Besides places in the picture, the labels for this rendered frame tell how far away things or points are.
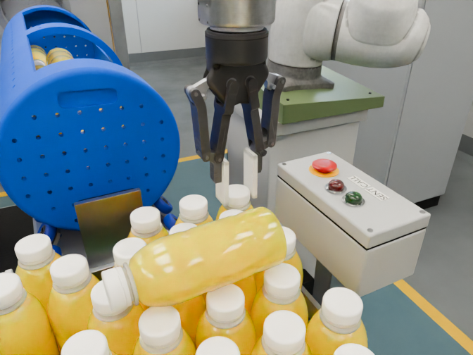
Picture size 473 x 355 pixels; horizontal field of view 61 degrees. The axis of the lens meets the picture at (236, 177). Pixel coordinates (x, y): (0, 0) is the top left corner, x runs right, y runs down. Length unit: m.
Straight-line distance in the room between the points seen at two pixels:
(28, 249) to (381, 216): 0.42
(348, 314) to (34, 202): 0.50
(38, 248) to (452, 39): 2.04
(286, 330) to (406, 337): 1.52
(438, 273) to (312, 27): 1.51
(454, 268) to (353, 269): 1.81
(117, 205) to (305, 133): 0.62
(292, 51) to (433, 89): 1.27
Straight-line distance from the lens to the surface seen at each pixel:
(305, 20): 1.10
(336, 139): 1.19
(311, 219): 0.57
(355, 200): 0.52
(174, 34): 6.07
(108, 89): 0.65
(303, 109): 1.04
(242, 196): 0.56
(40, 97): 0.64
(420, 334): 1.93
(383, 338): 1.86
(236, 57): 0.47
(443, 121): 2.43
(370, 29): 1.06
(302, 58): 1.12
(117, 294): 0.38
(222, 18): 0.46
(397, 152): 2.27
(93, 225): 0.66
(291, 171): 0.59
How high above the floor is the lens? 1.38
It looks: 29 degrees down
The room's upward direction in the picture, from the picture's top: straight up
